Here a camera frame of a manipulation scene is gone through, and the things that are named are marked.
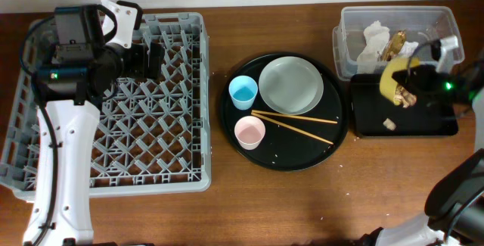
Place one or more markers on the yellow plastic bowl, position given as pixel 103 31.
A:
pixel 388 85

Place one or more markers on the black rectangular tray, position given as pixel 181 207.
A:
pixel 375 116

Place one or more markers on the round black tray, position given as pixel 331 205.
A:
pixel 281 148

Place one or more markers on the food scraps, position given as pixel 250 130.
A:
pixel 401 97

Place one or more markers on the clear plastic bin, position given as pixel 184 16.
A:
pixel 420 23

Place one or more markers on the grey round plate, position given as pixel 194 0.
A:
pixel 291 85

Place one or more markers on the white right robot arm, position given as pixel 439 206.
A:
pixel 453 213

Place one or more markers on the pink plastic cup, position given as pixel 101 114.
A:
pixel 249 132

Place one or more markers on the wooden chopstick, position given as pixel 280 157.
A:
pixel 313 119
pixel 300 131

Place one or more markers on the gold snack wrapper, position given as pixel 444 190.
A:
pixel 394 46

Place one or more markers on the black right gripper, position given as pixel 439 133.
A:
pixel 416 83

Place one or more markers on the light blue plastic cup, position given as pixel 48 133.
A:
pixel 243 91

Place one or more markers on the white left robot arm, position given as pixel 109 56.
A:
pixel 69 93

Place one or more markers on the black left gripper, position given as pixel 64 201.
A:
pixel 138 70

